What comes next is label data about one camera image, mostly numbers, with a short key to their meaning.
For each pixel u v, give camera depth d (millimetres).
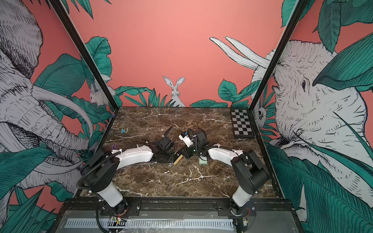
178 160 887
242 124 1074
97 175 452
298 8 701
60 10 701
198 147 703
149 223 701
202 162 904
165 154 773
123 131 1041
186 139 800
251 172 460
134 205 751
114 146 959
